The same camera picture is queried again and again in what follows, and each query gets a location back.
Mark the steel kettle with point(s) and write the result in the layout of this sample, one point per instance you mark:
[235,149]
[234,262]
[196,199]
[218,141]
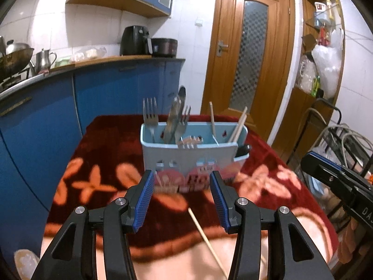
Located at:
[44,60]

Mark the dark rice cooker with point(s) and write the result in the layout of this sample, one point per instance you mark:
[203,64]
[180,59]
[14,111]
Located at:
[164,47]

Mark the wooden door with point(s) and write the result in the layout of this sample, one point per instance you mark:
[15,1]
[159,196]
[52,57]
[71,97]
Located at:
[249,60]

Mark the person's right hand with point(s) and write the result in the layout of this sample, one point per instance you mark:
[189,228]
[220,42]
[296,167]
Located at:
[348,243]

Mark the black spoon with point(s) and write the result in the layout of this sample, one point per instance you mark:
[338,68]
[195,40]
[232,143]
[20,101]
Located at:
[243,150]

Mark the black air fryer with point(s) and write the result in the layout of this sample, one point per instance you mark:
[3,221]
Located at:
[135,41]

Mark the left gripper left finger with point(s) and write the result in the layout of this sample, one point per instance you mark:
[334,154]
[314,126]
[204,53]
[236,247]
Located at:
[72,252]

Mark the wooden shelf unit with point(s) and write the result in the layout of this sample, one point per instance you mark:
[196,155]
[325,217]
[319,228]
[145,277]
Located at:
[308,112]

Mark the light blue utensil box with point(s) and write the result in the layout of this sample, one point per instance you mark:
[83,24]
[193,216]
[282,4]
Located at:
[186,170]

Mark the white plastic bag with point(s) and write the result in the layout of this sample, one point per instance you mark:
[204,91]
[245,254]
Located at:
[328,62]

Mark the blue base cabinets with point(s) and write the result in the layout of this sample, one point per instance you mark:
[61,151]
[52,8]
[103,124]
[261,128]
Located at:
[43,119]

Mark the steel fork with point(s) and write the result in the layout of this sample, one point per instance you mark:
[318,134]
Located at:
[182,125]
[150,115]

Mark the wok with lid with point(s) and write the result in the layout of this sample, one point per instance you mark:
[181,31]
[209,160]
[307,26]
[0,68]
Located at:
[14,57]

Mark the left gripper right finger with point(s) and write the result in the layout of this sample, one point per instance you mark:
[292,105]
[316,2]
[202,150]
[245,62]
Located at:
[291,252]

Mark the bamboo chopstick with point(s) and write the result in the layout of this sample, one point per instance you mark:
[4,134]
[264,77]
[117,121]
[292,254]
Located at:
[207,242]
[213,127]

